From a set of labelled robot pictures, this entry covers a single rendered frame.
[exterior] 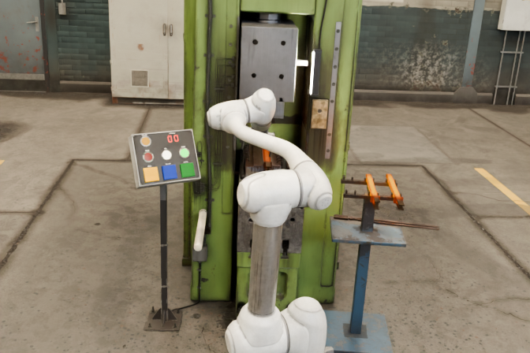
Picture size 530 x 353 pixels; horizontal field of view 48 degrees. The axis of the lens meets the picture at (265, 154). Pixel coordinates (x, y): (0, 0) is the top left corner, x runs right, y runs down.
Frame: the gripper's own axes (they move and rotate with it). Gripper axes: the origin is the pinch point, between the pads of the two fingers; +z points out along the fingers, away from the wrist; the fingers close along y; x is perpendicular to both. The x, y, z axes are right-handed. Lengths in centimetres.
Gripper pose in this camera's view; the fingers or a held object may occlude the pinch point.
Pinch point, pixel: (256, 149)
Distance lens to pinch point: 275.9
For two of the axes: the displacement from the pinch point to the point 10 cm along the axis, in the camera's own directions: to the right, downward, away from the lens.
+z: -1.0, 5.4, 8.4
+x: -2.7, 8.0, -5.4
